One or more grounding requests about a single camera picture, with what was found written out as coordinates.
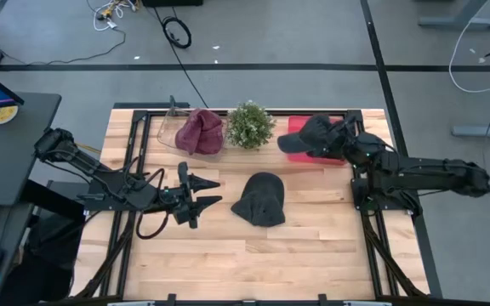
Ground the white cable bundle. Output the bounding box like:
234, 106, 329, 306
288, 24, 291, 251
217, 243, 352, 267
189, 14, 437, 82
85, 0, 140, 32

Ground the long black floor cable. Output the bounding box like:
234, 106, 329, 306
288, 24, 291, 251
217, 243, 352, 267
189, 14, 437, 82
150, 4, 208, 108

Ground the clear plastic bin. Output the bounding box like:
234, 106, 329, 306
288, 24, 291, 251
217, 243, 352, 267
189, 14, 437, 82
157, 105, 229, 163

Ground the black box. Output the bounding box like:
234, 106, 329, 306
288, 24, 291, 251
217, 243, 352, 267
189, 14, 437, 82
141, 0, 204, 8

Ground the white floor cable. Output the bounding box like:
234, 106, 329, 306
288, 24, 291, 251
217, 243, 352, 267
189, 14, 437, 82
447, 0, 490, 94

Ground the yellow cable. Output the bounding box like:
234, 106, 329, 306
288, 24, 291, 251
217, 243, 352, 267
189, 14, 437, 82
77, 142, 102, 155

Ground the black chair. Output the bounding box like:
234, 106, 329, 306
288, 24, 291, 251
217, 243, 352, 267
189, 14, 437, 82
10, 210, 85, 303

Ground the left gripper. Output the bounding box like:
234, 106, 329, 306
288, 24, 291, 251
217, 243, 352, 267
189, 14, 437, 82
157, 161, 224, 230

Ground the small green artificial plant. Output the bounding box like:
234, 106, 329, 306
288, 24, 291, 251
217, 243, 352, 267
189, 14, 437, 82
225, 99, 277, 150

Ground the thin black floor cable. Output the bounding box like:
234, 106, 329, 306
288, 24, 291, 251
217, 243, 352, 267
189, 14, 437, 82
0, 16, 128, 68

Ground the dark grey baseball cap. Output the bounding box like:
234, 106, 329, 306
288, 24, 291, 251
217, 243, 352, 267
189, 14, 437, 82
276, 113, 345, 159
230, 171, 287, 229

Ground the red plastic tray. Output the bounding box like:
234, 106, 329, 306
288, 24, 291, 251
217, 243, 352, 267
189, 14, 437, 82
287, 115, 349, 167

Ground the grey desk leg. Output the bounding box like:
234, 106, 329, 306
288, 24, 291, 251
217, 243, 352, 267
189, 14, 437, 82
418, 0, 490, 31

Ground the black low desk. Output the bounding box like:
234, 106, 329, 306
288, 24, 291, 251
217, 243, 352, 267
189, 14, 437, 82
0, 202, 36, 306

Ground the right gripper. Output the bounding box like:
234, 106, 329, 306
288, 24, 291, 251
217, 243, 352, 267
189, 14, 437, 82
332, 117, 389, 167

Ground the coiled black cable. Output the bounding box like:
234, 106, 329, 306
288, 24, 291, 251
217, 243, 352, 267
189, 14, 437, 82
161, 15, 193, 50

